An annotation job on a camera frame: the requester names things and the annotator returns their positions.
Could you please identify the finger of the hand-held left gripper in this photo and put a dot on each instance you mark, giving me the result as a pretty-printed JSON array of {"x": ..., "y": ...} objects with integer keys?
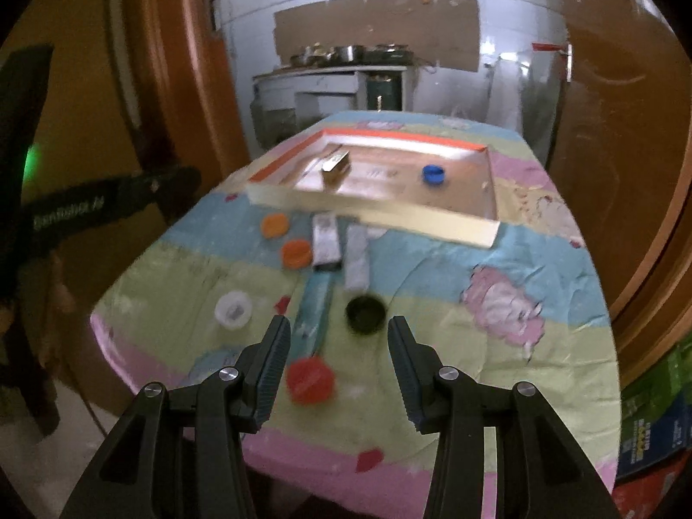
[{"x": 173, "y": 184}]

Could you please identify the brown wooden door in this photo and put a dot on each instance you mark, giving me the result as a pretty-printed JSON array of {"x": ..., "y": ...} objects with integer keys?
[{"x": 621, "y": 146}]

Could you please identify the black gas stove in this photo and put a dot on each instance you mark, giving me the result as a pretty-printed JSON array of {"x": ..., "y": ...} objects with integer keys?
[{"x": 386, "y": 54}]

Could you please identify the metal bowl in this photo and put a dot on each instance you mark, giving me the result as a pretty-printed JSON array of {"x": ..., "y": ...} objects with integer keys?
[{"x": 305, "y": 57}]

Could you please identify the white kitchen counter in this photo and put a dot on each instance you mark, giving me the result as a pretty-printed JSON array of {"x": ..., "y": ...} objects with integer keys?
[{"x": 324, "y": 84}]

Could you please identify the white bottle cap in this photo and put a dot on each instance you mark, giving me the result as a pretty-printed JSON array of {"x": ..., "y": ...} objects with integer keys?
[{"x": 233, "y": 309}]

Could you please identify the green carton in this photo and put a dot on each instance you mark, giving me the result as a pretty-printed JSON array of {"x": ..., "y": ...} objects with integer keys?
[{"x": 657, "y": 389}]

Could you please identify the blue bottle cap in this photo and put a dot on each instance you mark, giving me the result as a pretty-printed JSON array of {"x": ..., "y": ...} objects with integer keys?
[{"x": 433, "y": 174}]

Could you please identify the red paper strip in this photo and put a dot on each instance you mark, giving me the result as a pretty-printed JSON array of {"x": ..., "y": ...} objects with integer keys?
[{"x": 547, "y": 46}]

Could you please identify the blue carton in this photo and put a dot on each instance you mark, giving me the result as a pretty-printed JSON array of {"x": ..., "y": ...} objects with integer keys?
[{"x": 649, "y": 443}]

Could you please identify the grey patterned small box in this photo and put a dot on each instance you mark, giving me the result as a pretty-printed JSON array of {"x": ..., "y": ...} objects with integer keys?
[{"x": 355, "y": 257}]

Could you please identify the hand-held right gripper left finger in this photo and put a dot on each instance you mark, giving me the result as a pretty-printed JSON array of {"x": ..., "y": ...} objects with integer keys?
[{"x": 274, "y": 376}]

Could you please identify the orange bottle cap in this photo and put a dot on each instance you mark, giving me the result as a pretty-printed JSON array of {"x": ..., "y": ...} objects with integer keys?
[
  {"x": 296, "y": 253},
  {"x": 274, "y": 224}
]

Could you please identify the brown cardboard wall sheets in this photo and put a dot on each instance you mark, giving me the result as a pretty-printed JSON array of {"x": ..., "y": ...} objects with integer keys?
[{"x": 378, "y": 27}]

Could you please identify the shallow cardboard box tray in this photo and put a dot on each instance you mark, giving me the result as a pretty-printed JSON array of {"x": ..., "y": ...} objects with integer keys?
[{"x": 389, "y": 178}]

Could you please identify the white plastic cover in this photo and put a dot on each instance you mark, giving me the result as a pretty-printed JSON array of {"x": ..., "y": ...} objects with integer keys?
[{"x": 513, "y": 92}]

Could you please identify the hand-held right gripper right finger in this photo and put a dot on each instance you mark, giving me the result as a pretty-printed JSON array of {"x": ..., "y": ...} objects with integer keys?
[{"x": 406, "y": 389}]

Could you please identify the steel cooking pot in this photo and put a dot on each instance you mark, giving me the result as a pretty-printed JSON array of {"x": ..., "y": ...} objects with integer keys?
[{"x": 346, "y": 53}]

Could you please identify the teal long small box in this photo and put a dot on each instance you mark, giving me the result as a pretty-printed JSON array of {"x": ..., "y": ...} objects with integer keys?
[{"x": 313, "y": 308}]

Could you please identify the red carton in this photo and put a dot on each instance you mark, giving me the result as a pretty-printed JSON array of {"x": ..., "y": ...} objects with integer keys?
[{"x": 649, "y": 492}]

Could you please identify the black bottle cap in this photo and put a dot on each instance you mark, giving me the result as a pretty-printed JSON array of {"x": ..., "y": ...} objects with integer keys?
[{"x": 366, "y": 315}]

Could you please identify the white patterned small box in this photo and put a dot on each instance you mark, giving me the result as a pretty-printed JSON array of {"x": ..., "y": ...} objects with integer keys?
[{"x": 326, "y": 240}]

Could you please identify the red bottle cap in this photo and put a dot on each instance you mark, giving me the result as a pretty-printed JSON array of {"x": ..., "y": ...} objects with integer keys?
[{"x": 310, "y": 381}]

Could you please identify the small gold box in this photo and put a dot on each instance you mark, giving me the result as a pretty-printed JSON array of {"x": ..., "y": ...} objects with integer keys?
[{"x": 335, "y": 165}]

